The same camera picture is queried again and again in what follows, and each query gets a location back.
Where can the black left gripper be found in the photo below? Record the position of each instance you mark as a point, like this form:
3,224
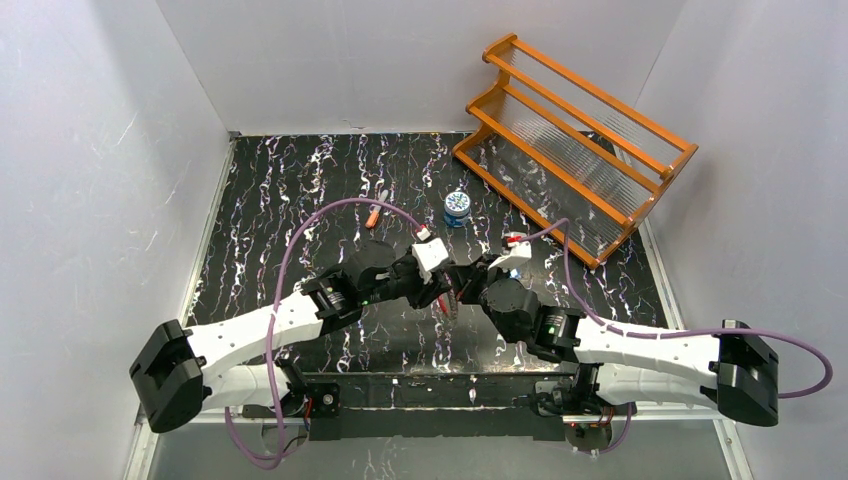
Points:
428,288

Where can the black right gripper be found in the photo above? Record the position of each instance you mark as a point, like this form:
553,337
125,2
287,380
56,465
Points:
475,279

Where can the red handled spiked keyring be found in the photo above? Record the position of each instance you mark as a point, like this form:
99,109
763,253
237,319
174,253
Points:
449,305

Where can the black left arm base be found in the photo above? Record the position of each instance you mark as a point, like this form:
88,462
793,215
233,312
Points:
316,400

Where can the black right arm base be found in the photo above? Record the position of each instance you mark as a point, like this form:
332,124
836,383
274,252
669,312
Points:
573,399

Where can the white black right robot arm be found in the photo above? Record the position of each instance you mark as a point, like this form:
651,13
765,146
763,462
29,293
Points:
731,370

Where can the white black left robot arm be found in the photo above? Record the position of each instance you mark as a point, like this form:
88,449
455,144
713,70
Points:
182,371

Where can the white orange marker pen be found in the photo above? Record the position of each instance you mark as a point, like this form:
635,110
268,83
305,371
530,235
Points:
375,210

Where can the small blue white jar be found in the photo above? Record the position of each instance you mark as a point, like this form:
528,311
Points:
457,205

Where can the orange wooden shelf rack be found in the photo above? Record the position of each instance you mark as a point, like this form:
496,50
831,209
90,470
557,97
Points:
555,145

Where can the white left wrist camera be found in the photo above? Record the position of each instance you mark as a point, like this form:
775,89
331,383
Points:
429,252

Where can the aluminium frame rail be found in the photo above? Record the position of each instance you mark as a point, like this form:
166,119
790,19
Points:
662,443

